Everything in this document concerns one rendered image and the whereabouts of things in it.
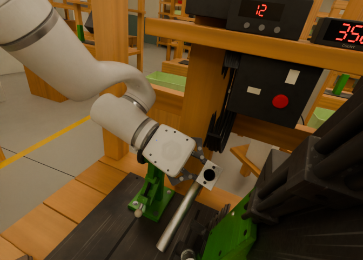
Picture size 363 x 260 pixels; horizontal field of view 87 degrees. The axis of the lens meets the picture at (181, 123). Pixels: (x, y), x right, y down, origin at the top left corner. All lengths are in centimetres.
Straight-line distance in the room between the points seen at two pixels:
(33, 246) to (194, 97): 69
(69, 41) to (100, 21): 47
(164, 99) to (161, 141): 39
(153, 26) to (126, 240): 65
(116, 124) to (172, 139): 13
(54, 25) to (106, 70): 11
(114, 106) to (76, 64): 16
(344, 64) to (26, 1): 52
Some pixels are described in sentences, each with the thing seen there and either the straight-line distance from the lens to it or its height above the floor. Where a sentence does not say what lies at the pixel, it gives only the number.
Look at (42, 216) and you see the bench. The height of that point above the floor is 88.
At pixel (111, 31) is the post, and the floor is 147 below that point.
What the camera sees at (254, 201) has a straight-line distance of 28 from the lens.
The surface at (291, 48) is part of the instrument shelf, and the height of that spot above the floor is 153.
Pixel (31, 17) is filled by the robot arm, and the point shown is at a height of 153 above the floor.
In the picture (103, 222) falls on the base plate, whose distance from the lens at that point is 79.
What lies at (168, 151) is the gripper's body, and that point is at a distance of 44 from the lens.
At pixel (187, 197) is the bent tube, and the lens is 58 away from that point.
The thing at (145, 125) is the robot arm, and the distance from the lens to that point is 45.
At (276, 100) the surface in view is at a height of 141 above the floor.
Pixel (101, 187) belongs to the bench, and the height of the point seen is 88.
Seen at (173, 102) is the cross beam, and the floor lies 124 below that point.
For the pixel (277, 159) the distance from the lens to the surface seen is 61.
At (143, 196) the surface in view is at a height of 100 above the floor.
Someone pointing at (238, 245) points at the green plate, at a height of 124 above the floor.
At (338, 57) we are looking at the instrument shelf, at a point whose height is 153.
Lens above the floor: 155
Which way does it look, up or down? 29 degrees down
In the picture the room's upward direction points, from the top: 9 degrees clockwise
